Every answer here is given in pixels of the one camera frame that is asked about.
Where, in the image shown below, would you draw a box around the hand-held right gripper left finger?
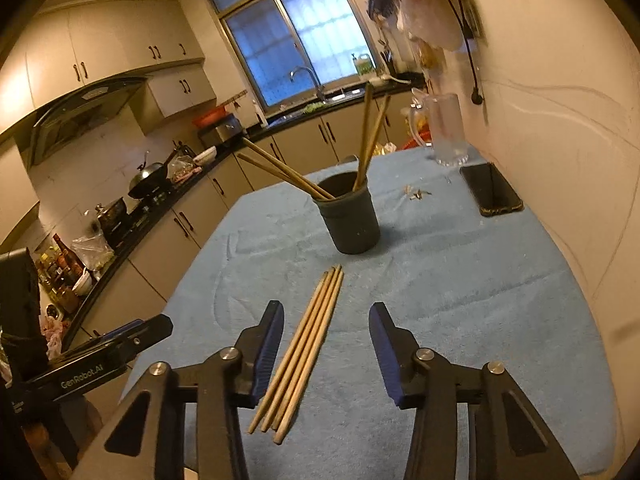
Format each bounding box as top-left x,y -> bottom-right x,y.
70,301 -> 285,480

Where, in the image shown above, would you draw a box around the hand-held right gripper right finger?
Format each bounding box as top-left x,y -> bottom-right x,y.
369,302 -> 581,480

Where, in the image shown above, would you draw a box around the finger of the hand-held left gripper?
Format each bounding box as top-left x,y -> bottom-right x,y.
107,314 -> 174,368

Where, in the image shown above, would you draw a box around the long wooden chopstick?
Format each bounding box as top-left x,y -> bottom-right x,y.
260,268 -> 335,433
248,271 -> 330,435
269,265 -> 341,433
241,138 -> 336,200
235,153 -> 328,201
352,83 -> 375,192
273,270 -> 346,445
359,94 -> 392,183

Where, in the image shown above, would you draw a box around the dark chopstick holder cup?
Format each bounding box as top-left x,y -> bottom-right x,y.
312,172 -> 381,255

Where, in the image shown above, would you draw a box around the pink plastic bag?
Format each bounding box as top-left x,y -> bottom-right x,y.
40,305 -> 69,357

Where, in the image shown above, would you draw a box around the group of sauce bottles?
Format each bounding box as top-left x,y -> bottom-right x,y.
32,233 -> 84,314

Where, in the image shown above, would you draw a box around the small white bowl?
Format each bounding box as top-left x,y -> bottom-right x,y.
72,268 -> 95,295

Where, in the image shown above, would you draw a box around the beige base kitchen cabinets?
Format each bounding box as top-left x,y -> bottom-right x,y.
60,92 -> 422,361

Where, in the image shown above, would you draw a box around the clear plastic bag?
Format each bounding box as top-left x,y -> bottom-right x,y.
70,233 -> 116,272

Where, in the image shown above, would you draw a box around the blue towel table cover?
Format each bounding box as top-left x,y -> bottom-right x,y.
120,146 -> 619,480

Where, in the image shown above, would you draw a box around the dark cooking pot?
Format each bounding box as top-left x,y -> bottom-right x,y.
94,198 -> 131,242

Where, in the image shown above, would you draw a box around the gas stove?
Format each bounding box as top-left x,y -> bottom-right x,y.
124,194 -> 172,222

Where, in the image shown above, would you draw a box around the dark wok with lid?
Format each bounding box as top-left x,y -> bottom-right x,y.
127,150 -> 179,200

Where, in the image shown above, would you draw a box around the plastic bag with food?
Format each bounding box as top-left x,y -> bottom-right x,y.
167,145 -> 202,182

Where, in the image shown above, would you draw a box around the black smartphone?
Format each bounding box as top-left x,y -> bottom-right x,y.
459,162 -> 525,218

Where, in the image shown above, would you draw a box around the range hood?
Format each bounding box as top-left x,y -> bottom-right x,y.
27,76 -> 149,167

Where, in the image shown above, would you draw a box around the red plastic basket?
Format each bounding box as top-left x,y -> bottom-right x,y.
399,129 -> 434,151

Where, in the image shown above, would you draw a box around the metal countertop box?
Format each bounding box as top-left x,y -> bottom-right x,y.
198,114 -> 244,149

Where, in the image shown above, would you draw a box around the black kitchen countertop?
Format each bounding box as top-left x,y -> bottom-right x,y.
59,81 -> 427,352

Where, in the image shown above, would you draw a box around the red plastic basin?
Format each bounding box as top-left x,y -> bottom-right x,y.
192,106 -> 226,129

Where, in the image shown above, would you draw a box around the clear glass pitcher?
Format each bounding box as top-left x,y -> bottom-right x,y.
405,88 -> 471,167

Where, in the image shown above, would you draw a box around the steel kitchen sink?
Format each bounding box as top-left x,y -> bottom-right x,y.
270,87 -> 364,121

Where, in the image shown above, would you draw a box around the chrome sink faucet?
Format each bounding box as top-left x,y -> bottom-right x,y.
289,65 -> 326,101

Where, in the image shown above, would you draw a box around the green dish soap bottle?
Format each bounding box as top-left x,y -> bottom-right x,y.
351,52 -> 376,79

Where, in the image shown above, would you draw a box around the kitchen window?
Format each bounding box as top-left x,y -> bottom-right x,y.
202,0 -> 377,112

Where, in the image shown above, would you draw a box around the hanging clear plastic bags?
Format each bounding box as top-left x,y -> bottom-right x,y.
399,0 -> 467,52

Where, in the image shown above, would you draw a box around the small beige wall cabinet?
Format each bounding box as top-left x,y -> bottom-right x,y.
145,65 -> 217,119

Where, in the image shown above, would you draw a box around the beige upper wall cabinets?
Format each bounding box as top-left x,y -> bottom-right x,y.
0,0 -> 207,113

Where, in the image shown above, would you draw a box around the black power cable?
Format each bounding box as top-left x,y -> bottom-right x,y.
439,0 -> 487,107

